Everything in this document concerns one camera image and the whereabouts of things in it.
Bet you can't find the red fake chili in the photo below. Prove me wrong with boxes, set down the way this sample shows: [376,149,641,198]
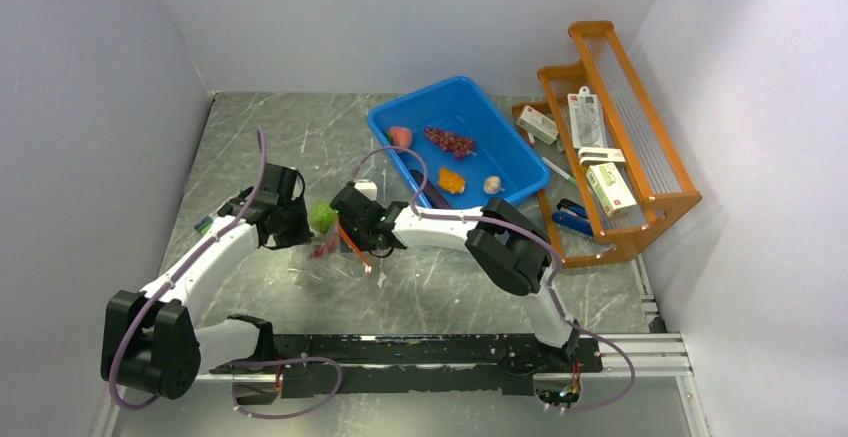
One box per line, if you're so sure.
[309,231,341,259]

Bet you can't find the clear zip bag red seal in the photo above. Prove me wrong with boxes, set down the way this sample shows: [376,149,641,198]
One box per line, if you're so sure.
[297,215,388,292]

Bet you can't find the orange fake carrot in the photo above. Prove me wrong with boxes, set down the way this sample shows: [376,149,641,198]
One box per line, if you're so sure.
[437,167,466,195]

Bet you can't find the pink fake peach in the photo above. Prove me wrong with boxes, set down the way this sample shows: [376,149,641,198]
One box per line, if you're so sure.
[386,126,414,149]

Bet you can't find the red fake grapes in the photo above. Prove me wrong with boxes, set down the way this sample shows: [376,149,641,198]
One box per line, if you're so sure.
[423,127,476,160]

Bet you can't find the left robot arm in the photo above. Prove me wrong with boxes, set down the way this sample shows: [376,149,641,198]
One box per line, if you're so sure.
[100,164,312,400]

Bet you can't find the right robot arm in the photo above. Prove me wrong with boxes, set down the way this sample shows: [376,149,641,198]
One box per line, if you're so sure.
[330,183,579,371]

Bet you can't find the green fake pepper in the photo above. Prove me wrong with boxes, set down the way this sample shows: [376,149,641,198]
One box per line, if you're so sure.
[309,202,337,235]

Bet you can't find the marker pen pack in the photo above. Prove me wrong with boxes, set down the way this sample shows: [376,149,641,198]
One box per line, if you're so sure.
[194,214,217,235]

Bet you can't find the blue plastic bin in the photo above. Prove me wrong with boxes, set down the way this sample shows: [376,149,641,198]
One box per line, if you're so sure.
[366,76,550,209]

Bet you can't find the white green pen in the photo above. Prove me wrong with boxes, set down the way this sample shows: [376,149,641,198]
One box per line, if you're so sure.
[541,157,577,185]

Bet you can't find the white green small box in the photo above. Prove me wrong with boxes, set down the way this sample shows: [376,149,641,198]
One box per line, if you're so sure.
[516,105,559,145]

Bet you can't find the blue stapler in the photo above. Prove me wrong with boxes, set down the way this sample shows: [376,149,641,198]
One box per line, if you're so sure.
[552,198,594,237]

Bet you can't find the white flat box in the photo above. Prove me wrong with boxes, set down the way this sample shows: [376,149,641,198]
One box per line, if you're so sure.
[577,147,626,167]

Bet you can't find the clear blister pack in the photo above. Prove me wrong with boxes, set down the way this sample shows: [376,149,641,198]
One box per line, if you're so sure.
[566,86,607,149]

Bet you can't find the orange wooden rack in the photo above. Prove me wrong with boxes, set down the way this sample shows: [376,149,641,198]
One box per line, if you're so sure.
[530,20,702,268]

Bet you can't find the white red large box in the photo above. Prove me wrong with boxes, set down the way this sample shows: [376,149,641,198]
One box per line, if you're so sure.
[586,163,637,217]

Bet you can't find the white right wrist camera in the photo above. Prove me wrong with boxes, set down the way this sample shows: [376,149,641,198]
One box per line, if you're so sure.
[354,179,378,201]

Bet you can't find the black aluminium base frame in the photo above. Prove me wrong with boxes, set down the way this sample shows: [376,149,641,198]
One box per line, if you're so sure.
[109,331,694,399]

